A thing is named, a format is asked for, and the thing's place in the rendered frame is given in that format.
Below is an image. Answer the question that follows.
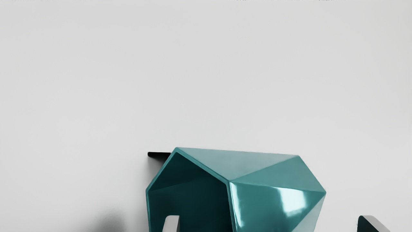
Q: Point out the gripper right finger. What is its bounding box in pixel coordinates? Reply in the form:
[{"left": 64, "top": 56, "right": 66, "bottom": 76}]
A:
[{"left": 357, "top": 215, "right": 391, "bottom": 232}]

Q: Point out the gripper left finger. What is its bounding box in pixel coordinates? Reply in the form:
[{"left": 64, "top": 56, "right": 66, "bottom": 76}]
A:
[{"left": 162, "top": 215, "right": 180, "bottom": 232}]

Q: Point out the teal faceted mug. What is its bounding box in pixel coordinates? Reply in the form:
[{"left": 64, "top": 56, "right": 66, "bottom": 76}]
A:
[{"left": 145, "top": 147, "right": 326, "bottom": 232}]

